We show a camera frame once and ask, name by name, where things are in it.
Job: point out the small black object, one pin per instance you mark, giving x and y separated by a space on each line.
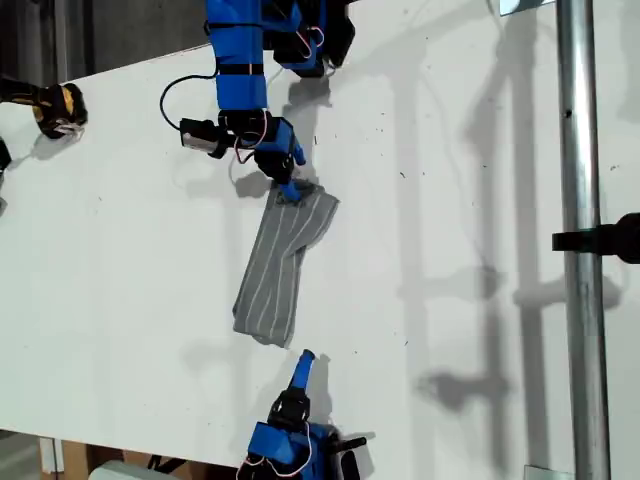
4 155

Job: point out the black camera stalk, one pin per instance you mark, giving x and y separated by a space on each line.
220 149

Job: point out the yellow black power drill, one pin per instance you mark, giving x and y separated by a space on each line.
60 107

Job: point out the brown cardboard box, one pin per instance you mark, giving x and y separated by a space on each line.
75 460

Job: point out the steel post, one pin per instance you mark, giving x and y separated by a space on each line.
580 150

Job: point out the black clamp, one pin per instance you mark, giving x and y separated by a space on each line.
615 240

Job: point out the grey metal table leg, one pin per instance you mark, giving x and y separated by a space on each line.
50 455

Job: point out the white plastic object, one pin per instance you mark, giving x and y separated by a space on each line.
115 472

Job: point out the grey white-striped towel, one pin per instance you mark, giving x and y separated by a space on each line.
272 280

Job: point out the silver black camera box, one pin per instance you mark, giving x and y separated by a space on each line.
197 135

